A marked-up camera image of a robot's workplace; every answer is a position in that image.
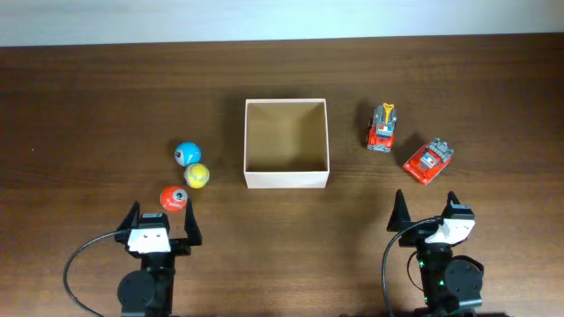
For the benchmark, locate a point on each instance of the yellow toy ball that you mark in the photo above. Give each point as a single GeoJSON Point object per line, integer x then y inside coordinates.
{"type": "Point", "coordinates": [196, 175]}

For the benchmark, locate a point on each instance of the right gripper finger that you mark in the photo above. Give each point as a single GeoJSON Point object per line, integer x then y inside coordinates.
{"type": "Point", "coordinates": [452, 200]}
{"type": "Point", "coordinates": [400, 218]}

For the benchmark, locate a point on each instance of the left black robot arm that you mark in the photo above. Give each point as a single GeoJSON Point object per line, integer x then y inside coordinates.
{"type": "Point", "coordinates": [148, 291]}

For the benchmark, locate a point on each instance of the white cardboard box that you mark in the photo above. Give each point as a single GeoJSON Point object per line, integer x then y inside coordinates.
{"type": "Point", "coordinates": [286, 143]}

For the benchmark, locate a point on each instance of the red truck with grey top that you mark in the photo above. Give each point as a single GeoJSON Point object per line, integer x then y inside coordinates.
{"type": "Point", "coordinates": [429, 160]}

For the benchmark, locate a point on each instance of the red truck with yellow crane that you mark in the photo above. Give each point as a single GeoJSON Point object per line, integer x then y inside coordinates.
{"type": "Point", "coordinates": [381, 128]}

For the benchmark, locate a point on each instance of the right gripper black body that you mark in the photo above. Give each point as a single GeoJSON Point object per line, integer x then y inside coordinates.
{"type": "Point", "coordinates": [417, 235]}

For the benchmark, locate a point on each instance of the blue toy ball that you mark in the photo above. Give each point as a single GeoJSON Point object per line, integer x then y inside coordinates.
{"type": "Point", "coordinates": [187, 153]}

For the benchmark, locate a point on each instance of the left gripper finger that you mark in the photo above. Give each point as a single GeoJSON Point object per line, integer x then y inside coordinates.
{"type": "Point", "coordinates": [131, 219]}
{"type": "Point", "coordinates": [190, 223]}

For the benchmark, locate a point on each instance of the red toy ball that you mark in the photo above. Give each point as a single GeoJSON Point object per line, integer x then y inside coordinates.
{"type": "Point", "coordinates": [173, 198]}

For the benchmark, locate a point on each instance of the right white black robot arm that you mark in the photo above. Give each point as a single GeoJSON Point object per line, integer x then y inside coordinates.
{"type": "Point", "coordinates": [451, 284]}

